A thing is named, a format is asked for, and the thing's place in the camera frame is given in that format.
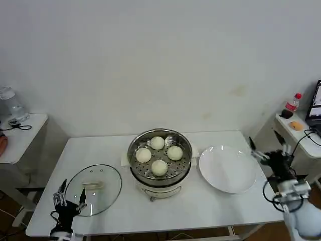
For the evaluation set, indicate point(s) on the black laptop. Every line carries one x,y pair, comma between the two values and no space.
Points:
315,105

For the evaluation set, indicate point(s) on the white side table with legs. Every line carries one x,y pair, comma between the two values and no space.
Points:
308,148

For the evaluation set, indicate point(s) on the clear glass jar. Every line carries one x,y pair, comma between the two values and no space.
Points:
16,105

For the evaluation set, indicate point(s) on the glass lid with dark rim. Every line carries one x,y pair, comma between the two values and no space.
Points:
100,198

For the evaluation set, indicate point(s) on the white steamer base pot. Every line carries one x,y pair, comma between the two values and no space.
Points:
160,192

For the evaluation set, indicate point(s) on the clear bottle with red cap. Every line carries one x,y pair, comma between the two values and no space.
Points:
293,104

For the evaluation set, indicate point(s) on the steel perforated steamer basket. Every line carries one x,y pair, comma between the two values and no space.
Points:
143,170

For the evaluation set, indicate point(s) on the white steamed bun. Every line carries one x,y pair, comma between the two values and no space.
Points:
157,143
174,152
143,154
159,167

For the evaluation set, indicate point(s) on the white small table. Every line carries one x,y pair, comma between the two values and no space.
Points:
150,213

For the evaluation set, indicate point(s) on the white round plate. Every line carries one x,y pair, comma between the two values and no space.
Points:
225,170

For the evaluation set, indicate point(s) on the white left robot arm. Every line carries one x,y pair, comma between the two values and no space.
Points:
64,237

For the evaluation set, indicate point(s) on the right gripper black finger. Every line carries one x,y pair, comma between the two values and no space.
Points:
258,154
286,150

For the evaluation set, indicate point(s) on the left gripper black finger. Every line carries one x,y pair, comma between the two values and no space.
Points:
81,202
59,197

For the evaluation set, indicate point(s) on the round orange-brown snack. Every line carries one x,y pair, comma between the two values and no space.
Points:
296,125

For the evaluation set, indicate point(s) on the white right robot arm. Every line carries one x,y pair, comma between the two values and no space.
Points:
306,218

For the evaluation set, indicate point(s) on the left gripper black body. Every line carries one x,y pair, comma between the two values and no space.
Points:
65,216

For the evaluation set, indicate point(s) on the small black object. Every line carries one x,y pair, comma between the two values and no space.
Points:
286,114

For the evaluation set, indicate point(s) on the orange-red object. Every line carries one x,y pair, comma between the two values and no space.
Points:
3,145

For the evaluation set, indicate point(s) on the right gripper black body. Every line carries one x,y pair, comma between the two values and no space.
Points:
279,165

